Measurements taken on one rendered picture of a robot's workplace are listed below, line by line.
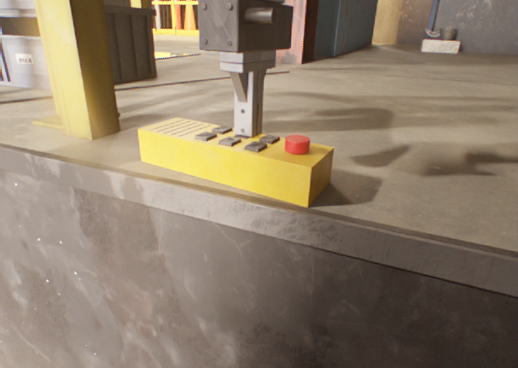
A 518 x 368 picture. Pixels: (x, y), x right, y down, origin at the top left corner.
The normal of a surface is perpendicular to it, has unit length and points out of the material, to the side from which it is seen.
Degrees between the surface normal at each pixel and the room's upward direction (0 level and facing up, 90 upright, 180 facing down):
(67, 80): 90
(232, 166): 90
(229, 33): 90
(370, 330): 90
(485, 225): 0
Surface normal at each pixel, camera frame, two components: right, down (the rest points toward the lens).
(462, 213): 0.04, -0.92
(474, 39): -0.37, 0.36
